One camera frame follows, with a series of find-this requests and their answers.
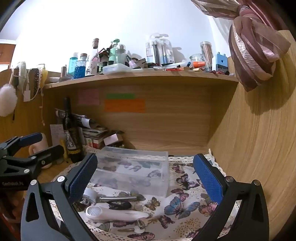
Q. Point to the clear round bottle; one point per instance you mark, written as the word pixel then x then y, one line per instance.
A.
pixel 120 55

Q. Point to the rolled magazine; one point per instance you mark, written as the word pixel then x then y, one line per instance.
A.
pixel 84 120

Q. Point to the white fluffy pompom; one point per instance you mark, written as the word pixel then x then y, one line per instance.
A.
pixel 7 100

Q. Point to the glass jar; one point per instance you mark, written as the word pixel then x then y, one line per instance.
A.
pixel 196 58

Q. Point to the clear flat plastic case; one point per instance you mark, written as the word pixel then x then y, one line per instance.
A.
pixel 115 69

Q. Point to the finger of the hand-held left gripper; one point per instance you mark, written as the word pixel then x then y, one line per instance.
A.
pixel 49 151
pixel 30 139

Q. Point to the yellow tube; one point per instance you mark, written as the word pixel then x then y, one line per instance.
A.
pixel 63 146

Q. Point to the small pink box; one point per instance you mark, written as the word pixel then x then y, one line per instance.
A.
pixel 113 139

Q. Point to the floral print bottle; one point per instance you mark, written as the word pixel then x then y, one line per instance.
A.
pixel 93 60

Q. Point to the small beige tube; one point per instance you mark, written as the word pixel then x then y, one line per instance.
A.
pixel 64 72

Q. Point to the dark lace ribbon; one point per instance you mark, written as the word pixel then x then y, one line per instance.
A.
pixel 35 81

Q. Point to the tall jar of sticks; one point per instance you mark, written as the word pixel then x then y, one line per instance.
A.
pixel 207 53

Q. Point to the yellow hanging pouch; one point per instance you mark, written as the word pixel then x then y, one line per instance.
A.
pixel 44 77

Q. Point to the dark wine bottle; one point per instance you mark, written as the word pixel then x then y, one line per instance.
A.
pixel 69 129

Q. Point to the orange sticky note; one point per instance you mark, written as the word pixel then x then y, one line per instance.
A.
pixel 124 106

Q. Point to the white hanging tag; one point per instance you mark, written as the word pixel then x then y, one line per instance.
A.
pixel 27 96

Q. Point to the blue box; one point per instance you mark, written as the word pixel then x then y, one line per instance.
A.
pixel 220 62

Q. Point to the green pump bottle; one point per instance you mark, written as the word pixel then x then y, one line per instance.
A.
pixel 112 53

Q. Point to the white handheld electric device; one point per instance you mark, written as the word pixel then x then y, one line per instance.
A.
pixel 115 213

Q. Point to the wooden cabinet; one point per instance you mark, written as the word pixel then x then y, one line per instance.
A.
pixel 5 53

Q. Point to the small pink bottle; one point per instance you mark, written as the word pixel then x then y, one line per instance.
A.
pixel 132 63

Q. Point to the white note paper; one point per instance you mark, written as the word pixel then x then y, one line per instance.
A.
pixel 56 134

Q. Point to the white dish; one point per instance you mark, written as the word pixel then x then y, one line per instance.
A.
pixel 54 79

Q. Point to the pink sticky note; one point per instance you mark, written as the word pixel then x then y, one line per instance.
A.
pixel 89 97

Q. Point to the wooden shelf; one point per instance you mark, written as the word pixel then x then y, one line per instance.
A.
pixel 138 76

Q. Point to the blue bead bottle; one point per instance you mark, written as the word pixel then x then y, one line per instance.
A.
pixel 81 69

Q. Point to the clear plastic storage box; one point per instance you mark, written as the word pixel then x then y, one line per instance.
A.
pixel 138 171

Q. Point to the butterfly print tablecloth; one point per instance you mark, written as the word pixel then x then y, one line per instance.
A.
pixel 180 208

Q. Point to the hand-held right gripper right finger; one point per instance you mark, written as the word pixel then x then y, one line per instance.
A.
pixel 208 178

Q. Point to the white fluffy headband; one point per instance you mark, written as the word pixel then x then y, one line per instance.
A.
pixel 22 71

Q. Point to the blue liquid bottle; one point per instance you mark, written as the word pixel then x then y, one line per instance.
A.
pixel 72 63

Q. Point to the green sticky note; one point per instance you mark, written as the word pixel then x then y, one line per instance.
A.
pixel 120 96

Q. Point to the stack of books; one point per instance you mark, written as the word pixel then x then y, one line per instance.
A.
pixel 94 136

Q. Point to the mauve curtain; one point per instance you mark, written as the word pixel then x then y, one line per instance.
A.
pixel 252 46

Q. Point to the small orange bottle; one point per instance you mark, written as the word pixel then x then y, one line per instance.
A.
pixel 199 64

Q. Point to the bunch of keys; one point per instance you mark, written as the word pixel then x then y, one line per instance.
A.
pixel 148 221

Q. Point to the beige ceramic cup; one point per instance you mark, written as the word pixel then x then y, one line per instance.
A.
pixel 40 144

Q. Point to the clear brush package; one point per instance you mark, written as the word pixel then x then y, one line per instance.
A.
pixel 167 51
pixel 151 51

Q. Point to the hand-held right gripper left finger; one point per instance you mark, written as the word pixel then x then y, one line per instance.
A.
pixel 83 176

